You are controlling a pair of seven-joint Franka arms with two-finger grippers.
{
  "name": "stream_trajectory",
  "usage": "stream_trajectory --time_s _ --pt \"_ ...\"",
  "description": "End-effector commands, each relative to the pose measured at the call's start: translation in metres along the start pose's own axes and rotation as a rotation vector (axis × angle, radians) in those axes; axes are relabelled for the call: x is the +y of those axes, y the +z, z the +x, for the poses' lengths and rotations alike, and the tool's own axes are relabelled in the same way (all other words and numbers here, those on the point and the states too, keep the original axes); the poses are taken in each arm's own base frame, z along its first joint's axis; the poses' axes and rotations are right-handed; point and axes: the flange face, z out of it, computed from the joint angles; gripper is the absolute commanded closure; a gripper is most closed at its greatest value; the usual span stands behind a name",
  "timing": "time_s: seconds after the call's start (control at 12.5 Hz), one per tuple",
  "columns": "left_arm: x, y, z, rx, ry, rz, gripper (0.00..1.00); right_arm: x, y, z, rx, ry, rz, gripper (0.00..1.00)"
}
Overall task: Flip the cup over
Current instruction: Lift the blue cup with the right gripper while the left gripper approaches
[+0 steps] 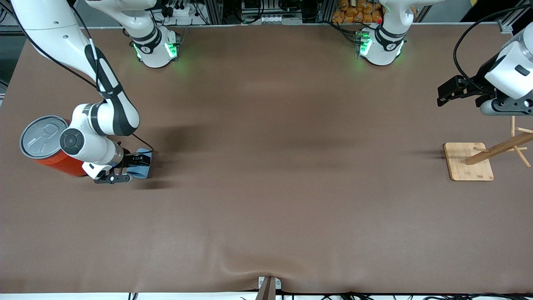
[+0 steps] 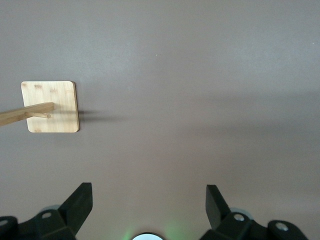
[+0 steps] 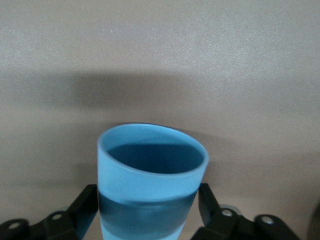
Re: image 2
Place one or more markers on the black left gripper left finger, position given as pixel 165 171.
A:
pixel 72 212

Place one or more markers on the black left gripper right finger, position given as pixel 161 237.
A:
pixel 217 212

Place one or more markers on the wooden mug tree stand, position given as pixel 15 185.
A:
pixel 62 100

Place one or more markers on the brown table mat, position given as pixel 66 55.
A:
pixel 175 100

